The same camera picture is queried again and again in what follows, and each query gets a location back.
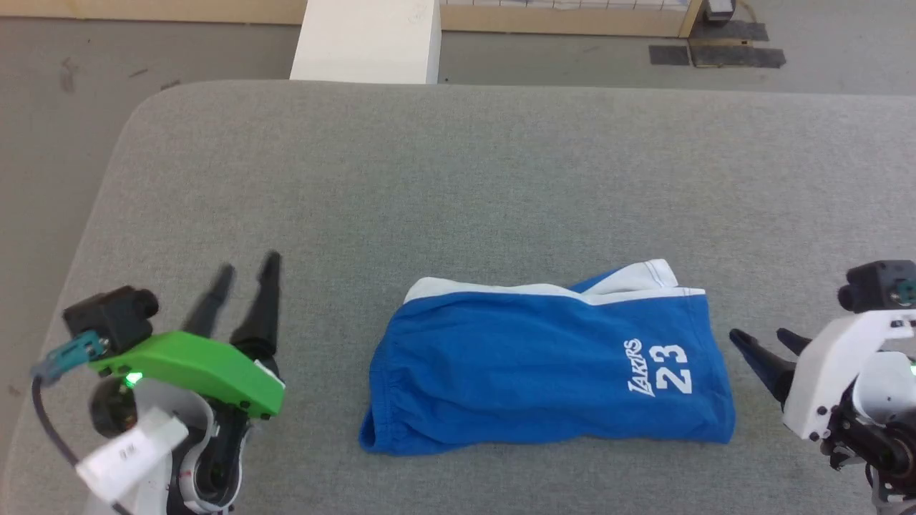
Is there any lemon print partition wooden frame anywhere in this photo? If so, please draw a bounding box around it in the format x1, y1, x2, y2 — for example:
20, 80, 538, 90
0, 0, 706, 39

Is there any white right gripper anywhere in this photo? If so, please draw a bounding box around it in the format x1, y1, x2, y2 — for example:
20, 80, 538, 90
729, 310, 916, 441

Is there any blue basketball shorts white trim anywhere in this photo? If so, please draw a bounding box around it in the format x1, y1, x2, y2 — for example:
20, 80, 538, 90
359, 258, 737, 457

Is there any white rectangular box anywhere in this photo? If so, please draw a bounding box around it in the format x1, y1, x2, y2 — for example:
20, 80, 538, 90
289, 0, 443, 85

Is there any white paper cable tag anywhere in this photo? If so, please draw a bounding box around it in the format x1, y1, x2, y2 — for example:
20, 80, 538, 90
74, 413, 190, 503

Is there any black cable teal plug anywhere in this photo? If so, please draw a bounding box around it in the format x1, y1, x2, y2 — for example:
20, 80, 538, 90
30, 330, 109, 473

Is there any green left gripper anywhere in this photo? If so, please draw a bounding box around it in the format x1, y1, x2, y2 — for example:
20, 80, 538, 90
88, 251, 286, 420

